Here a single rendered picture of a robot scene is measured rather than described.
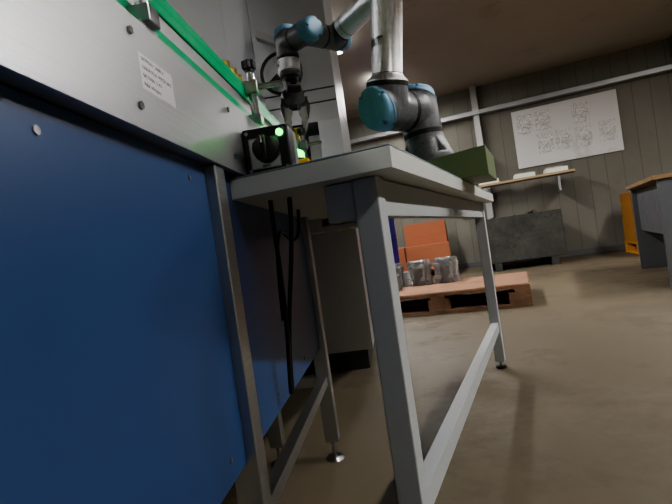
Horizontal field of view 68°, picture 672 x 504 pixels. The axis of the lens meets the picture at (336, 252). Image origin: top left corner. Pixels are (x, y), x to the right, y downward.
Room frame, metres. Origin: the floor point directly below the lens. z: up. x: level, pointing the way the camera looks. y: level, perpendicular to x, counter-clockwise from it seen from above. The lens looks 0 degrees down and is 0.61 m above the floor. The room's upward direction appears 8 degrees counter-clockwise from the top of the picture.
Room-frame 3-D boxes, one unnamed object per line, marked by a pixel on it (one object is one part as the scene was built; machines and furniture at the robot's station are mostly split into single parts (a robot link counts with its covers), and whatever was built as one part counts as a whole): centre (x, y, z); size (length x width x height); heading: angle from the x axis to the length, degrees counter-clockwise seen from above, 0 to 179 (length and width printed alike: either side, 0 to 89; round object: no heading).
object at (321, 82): (2.79, 0.04, 1.69); 0.70 x 0.37 x 0.89; 174
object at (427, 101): (1.47, -0.30, 0.98); 0.13 x 0.12 x 0.14; 131
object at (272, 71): (2.42, 0.13, 1.49); 0.21 x 0.05 x 0.21; 84
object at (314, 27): (1.62, -0.01, 1.32); 0.11 x 0.11 x 0.08; 41
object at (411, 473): (1.47, -0.33, 0.36); 1.51 x 0.09 x 0.71; 157
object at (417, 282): (4.20, -0.87, 0.19); 1.38 x 0.96 x 0.39; 67
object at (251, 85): (1.00, 0.10, 0.94); 0.07 x 0.04 x 0.13; 84
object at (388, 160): (1.73, 0.30, 0.73); 1.58 x 1.52 x 0.04; 157
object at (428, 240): (7.36, -1.05, 0.40); 1.43 x 1.12 x 0.80; 67
